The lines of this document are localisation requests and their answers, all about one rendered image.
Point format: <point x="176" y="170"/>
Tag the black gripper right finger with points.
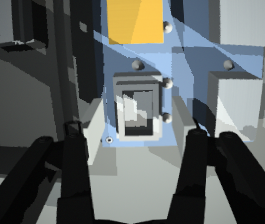
<point x="243" y="182"/>

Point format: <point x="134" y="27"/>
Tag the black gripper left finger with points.
<point x="25" y="190"/>

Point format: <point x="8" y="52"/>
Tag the yellow rectangular block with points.
<point x="134" y="21"/>

